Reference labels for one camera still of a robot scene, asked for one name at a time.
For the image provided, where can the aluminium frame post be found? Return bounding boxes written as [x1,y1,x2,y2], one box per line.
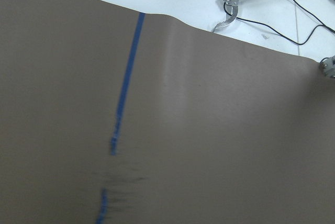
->
[319,56,335,79]

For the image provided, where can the black thin cable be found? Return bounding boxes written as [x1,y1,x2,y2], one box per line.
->
[230,0,335,46]

